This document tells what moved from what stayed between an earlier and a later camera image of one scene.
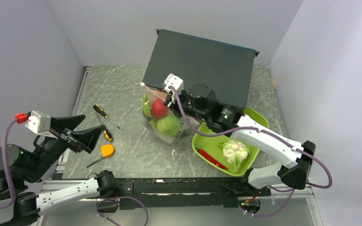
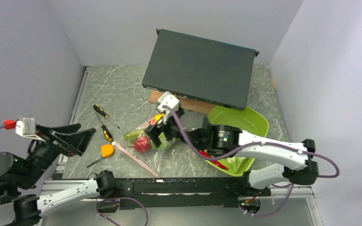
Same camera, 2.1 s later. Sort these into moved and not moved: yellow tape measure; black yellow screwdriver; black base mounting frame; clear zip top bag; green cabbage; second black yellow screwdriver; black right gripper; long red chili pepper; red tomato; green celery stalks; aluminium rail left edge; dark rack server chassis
Moved: green celery stalks; green cabbage; black right gripper; red tomato; clear zip top bag
Not moved: aluminium rail left edge; dark rack server chassis; long red chili pepper; yellow tape measure; black base mounting frame; second black yellow screwdriver; black yellow screwdriver
